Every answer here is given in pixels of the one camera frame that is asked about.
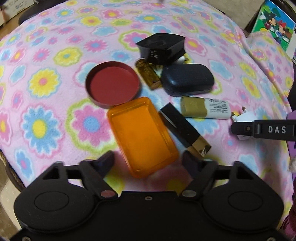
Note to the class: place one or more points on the amber glass bottle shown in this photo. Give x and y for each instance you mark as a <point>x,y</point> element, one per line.
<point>148,74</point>

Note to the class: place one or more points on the white power adapter plug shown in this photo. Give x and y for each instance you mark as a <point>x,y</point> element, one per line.
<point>245,116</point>

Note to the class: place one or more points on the black square box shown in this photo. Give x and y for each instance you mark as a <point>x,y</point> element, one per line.
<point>162,48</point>

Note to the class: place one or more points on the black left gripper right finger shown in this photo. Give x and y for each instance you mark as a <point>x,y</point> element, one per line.
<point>202,174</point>

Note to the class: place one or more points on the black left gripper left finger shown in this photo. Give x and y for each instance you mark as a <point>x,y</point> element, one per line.
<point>93,173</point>

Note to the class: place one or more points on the black and gold lipstick box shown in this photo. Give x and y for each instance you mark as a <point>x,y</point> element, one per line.
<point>184,131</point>

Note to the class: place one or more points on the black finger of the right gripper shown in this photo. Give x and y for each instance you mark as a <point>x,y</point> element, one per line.
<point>266,129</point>

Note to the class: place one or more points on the pink floral fleece blanket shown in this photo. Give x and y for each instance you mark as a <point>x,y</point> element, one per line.
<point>47,116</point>

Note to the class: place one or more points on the Mickey Mouse picture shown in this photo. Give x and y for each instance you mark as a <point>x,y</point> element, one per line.
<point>271,18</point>

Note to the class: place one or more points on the gold and white tube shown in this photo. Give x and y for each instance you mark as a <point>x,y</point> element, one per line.
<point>198,107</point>

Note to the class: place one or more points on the orange plastic tray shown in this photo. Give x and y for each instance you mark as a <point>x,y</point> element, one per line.
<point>142,137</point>

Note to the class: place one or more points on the cardboard box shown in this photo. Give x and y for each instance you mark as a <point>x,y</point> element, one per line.
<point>11,8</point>

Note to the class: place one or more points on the dark blue glasses case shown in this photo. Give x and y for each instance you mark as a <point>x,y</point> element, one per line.
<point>186,79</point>

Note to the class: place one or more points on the round red tin lid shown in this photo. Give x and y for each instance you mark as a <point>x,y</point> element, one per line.
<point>112,83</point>

